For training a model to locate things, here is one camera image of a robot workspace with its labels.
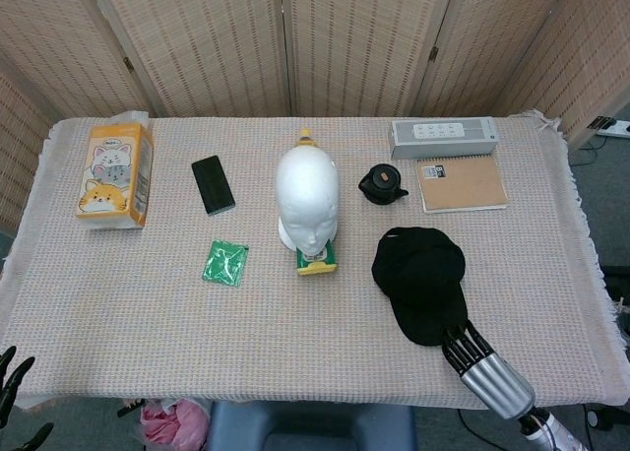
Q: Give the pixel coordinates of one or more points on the yellow green box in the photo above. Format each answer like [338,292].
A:
[316,261]

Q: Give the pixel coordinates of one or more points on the pink plastic bag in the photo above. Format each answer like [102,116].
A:
[174,421]

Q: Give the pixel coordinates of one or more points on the black rectangular case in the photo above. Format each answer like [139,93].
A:
[212,185]

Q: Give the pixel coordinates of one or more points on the white foam mannequin head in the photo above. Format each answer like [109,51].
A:
[307,200]

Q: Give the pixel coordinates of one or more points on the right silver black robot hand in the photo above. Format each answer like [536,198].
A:
[492,377]

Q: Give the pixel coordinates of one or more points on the blue chair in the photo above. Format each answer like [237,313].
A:
[312,429]

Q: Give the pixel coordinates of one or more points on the grey power strip box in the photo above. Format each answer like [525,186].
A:
[443,137]

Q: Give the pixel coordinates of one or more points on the woven folding screen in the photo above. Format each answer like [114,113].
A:
[315,42]

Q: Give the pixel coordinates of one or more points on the black baseball cap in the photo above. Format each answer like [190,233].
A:
[423,286]

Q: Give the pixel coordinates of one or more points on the black round lidded pot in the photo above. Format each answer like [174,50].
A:
[381,183]

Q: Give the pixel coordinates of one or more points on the woven tablecloth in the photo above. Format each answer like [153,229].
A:
[147,333]

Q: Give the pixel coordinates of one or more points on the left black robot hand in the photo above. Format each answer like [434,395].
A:
[9,377]

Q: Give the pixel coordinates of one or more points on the orange cat print box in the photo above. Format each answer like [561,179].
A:
[114,177]

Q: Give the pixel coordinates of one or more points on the brown spiral notebook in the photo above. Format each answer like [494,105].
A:
[462,184]

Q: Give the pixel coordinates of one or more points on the green plastic packet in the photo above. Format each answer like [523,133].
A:
[224,264]

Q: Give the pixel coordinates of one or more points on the white power strip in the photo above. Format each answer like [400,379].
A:
[612,126]

